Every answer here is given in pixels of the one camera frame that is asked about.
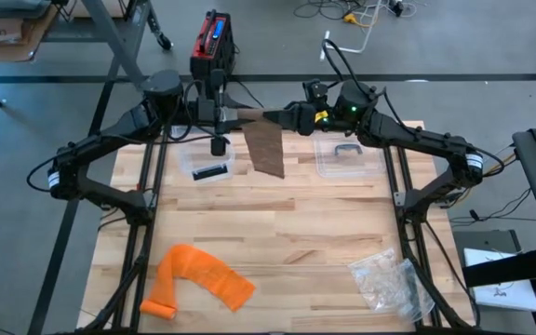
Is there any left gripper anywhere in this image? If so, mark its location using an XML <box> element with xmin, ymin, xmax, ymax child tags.
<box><xmin>195</xmin><ymin>68</ymin><xmax>256</xmax><ymax>158</ymax></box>

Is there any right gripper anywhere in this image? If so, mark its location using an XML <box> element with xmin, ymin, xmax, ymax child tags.
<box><xmin>261</xmin><ymin>100</ymin><xmax>330</xmax><ymax>138</ymax></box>

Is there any brown elastic bandage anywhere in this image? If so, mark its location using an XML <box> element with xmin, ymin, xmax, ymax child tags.
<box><xmin>236</xmin><ymin>108</ymin><xmax>287</xmax><ymax>180</ymax></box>

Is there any clear plastic bin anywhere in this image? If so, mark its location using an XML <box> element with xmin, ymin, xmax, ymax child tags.
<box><xmin>174</xmin><ymin>124</ymin><xmax>236</xmax><ymax>185</ymax></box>

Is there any orange elastic bandage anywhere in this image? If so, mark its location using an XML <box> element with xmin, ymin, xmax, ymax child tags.
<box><xmin>140</xmin><ymin>244</ymin><xmax>256</xmax><ymax>321</ymax></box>

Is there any clear plastic bag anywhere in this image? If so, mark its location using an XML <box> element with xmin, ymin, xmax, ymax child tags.
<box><xmin>348</xmin><ymin>248</ymin><xmax>436</xmax><ymax>325</ymax></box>

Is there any red and black crate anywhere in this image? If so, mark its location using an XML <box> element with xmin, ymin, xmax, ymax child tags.
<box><xmin>189</xmin><ymin>9</ymin><xmax>235</xmax><ymax>101</ymax></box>

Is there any white T-shaped stand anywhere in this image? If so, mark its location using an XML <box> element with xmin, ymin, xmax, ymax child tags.
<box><xmin>319</xmin><ymin>0</ymin><xmax>383</xmax><ymax>61</ymax></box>

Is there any wooden desk with grey legs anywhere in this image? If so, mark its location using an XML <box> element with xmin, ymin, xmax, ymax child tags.
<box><xmin>0</xmin><ymin>0</ymin><xmax>175</xmax><ymax>94</ymax></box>

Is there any dark grey sheet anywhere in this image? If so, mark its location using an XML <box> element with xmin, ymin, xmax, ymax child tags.
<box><xmin>0</xmin><ymin>0</ymin><xmax>53</xmax><ymax>20</ymax></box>

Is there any black flat beam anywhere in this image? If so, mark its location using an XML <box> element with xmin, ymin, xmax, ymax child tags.
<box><xmin>462</xmin><ymin>245</ymin><xmax>536</xmax><ymax>288</ymax></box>

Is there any white box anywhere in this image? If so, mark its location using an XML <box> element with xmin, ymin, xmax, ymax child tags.
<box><xmin>462</xmin><ymin>248</ymin><xmax>536</xmax><ymax>313</ymax></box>

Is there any black power cable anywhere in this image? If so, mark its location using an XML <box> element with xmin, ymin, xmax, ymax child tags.
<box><xmin>233</xmin><ymin>78</ymin><xmax>267</xmax><ymax>109</ymax></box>

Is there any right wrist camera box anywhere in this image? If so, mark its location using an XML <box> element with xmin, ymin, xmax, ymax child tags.
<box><xmin>301</xmin><ymin>78</ymin><xmax>328</xmax><ymax>102</ymax></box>

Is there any clear lid with handle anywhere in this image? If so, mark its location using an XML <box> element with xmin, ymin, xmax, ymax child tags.
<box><xmin>313</xmin><ymin>131</ymin><xmax>385</xmax><ymax>180</ymax></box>

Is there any tangle of floor cables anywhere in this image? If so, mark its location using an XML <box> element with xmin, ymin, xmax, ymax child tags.
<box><xmin>293</xmin><ymin>0</ymin><xmax>418</xmax><ymax>22</ymax></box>

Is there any yellow and black cable bundle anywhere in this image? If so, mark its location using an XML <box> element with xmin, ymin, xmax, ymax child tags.
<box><xmin>449</xmin><ymin>143</ymin><xmax>536</xmax><ymax>229</ymax></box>

